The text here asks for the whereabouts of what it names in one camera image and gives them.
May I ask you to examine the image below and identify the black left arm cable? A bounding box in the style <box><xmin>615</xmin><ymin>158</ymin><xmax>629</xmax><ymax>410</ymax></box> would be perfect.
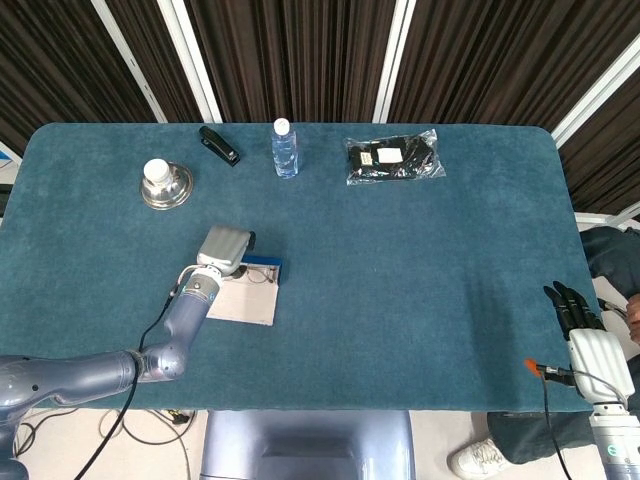
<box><xmin>74</xmin><ymin>284</ymin><xmax>184</xmax><ymax>480</ymax></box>

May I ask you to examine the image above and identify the blue-grey robot torso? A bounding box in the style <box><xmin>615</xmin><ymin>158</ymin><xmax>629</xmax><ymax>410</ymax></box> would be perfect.
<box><xmin>199</xmin><ymin>409</ymin><xmax>416</xmax><ymax>480</ymax></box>

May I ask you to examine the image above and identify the black garment in plastic bag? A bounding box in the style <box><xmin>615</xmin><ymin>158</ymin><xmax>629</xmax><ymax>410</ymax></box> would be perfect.
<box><xmin>342</xmin><ymin>128</ymin><xmax>447</xmax><ymax>187</ymax></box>

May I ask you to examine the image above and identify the teal table cloth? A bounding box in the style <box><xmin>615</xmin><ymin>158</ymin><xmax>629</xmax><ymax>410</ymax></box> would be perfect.
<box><xmin>0</xmin><ymin>122</ymin><xmax>596</xmax><ymax>414</ymax></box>

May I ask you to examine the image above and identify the black cable with orange tip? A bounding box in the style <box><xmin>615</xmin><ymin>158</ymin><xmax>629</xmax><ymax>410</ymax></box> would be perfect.
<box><xmin>523</xmin><ymin>357</ymin><xmax>576</xmax><ymax>480</ymax></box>

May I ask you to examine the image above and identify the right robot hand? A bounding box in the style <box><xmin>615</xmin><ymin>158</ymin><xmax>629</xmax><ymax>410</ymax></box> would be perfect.
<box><xmin>542</xmin><ymin>280</ymin><xmax>636</xmax><ymax>404</ymax></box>

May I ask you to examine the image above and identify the dark trousers leg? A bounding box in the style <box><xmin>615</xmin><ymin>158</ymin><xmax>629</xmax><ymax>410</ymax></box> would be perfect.
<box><xmin>579</xmin><ymin>225</ymin><xmax>640</xmax><ymax>296</ymax></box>
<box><xmin>487</xmin><ymin>410</ymin><xmax>599</xmax><ymax>466</ymax></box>

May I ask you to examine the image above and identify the clear plastic water bottle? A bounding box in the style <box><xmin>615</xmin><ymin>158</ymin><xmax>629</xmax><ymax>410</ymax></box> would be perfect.
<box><xmin>271</xmin><ymin>118</ymin><xmax>300</xmax><ymax>179</ymax></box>

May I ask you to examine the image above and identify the white and blue board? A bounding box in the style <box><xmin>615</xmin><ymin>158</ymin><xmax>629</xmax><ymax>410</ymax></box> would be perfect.
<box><xmin>0</xmin><ymin>142</ymin><xmax>24</xmax><ymax>174</ymax></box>

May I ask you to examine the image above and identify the white frame post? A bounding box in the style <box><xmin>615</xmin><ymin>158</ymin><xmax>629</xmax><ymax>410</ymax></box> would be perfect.
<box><xmin>551</xmin><ymin>37</ymin><xmax>640</xmax><ymax>149</ymax></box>
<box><xmin>91</xmin><ymin>0</ymin><xmax>169</xmax><ymax>124</ymax></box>
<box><xmin>156</xmin><ymin>0</ymin><xmax>223</xmax><ymax>124</ymax></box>
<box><xmin>372</xmin><ymin>0</ymin><xmax>417</xmax><ymax>125</ymax></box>

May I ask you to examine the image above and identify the aluminium floor frame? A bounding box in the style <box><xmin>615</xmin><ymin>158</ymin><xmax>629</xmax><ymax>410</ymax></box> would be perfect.
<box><xmin>574</xmin><ymin>207</ymin><xmax>640</xmax><ymax>234</ymax></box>

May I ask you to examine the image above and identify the stainless steel bowl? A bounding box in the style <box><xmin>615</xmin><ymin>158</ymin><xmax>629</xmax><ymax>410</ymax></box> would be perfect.
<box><xmin>139</xmin><ymin>164</ymin><xmax>194</xmax><ymax>211</ymax></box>

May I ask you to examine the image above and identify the black stapler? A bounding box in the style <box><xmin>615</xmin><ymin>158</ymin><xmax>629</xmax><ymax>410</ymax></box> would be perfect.
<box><xmin>198</xmin><ymin>125</ymin><xmax>242</xmax><ymax>168</ymax></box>

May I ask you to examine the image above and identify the bystander bare hand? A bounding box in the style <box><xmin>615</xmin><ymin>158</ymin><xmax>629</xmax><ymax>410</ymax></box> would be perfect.
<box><xmin>625</xmin><ymin>293</ymin><xmax>640</xmax><ymax>346</ymax></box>

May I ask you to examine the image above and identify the dark brown pleated curtain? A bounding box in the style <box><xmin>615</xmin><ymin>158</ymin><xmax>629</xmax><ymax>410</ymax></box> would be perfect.
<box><xmin>0</xmin><ymin>0</ymin><xmax>640</xmax><ymax>216</ymax></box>

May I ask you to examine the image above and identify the white sneaker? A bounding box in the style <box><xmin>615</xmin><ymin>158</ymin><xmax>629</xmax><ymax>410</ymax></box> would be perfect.
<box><xmin>447</xmin><ymin>437</ymin><xmax>507</xmax><ymax>480</ymax></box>

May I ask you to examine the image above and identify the blue printed glasses case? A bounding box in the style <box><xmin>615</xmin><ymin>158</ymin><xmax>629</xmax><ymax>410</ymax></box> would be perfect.
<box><xmin>205</xmin><ymin>254</ymin><xmax>284</xmax><ymax>328</ymax></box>

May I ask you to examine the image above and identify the small white plastic jar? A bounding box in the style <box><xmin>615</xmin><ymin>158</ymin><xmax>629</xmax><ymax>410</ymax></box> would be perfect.
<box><xmin>143</xmin><ymin>158</ymin><xmax>172</xmax><ymax>185</ymax></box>

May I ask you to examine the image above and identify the grey floor cable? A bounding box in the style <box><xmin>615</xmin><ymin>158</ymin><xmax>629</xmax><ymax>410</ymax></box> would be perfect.
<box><xmin>99</xmin><ymin>408</ymin><xmax>196</xmax><ymax>480</ymax></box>

